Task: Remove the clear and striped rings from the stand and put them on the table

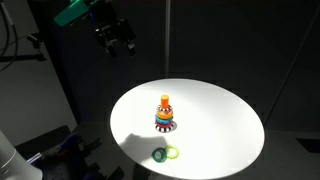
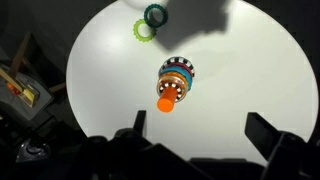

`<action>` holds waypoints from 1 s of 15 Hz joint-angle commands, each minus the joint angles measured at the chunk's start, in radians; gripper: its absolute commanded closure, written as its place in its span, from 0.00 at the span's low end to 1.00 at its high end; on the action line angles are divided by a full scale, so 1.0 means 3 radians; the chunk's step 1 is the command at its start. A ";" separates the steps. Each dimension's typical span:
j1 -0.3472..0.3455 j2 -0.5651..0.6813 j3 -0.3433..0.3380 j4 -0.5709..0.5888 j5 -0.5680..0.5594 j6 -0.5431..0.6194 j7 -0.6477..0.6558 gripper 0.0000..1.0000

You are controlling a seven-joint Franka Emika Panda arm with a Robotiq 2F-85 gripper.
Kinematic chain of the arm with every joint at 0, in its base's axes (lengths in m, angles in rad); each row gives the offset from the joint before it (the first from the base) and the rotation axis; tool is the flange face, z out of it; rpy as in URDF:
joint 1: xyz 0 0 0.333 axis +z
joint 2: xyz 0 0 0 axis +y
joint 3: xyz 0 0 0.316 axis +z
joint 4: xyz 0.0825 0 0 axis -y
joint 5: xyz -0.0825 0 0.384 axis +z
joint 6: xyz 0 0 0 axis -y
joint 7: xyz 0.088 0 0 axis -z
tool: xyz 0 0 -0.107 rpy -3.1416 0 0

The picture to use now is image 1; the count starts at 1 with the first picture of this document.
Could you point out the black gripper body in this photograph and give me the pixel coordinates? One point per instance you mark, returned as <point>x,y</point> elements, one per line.
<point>113,30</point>

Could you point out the grey perforated breadboard plate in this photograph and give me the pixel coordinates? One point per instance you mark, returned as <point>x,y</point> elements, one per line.
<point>56,166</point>

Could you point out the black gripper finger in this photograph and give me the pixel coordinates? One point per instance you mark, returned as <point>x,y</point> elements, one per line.
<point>112,51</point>
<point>132,48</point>

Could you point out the grey metal vertical pole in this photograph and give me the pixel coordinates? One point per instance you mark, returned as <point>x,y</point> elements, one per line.
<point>167,36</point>

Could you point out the purple clamp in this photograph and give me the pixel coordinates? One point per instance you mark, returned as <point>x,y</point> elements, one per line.
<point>68,139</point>

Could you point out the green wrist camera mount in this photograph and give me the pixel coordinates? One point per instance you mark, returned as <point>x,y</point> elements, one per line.
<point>70,13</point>

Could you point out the black camera bracket arm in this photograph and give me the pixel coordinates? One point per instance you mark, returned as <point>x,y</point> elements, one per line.
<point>23,57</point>

